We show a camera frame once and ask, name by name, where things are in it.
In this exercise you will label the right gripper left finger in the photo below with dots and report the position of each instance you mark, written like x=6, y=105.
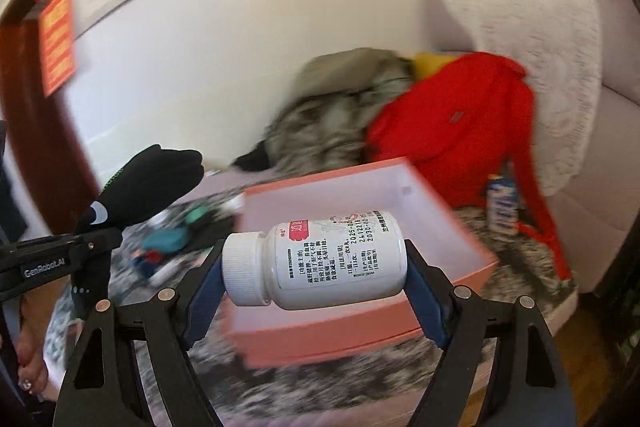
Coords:
x=102, y=385

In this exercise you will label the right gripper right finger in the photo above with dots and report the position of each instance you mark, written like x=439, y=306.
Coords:
x=527, y=384

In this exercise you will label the black glove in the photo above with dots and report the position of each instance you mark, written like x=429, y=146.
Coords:
x=150, y=182

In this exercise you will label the white medicine bottle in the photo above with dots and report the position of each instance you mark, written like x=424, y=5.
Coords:
x=312, y=264

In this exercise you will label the person's left hand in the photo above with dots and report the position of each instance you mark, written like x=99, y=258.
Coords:
x=36, y=310

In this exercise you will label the pink cardboard box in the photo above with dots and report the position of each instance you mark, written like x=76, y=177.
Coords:
x=330, y=212

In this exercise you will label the battery blister pack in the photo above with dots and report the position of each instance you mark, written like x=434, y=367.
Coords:
x=502, y=208

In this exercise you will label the red backpack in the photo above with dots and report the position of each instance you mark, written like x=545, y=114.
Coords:
x=459, y=127

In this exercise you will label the olive green jacket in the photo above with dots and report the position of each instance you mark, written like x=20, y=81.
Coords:
x=334, y=99

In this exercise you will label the yellow cloth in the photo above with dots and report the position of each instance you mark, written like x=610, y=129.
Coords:
x=426, y=64

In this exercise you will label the white lace cushion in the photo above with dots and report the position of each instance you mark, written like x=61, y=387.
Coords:
x=559, y=43

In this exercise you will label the dark red door frame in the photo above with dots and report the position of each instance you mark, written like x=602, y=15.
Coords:
x=49, y=157

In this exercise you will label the red paper wall sign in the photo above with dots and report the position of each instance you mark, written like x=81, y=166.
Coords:
x=56, y=44

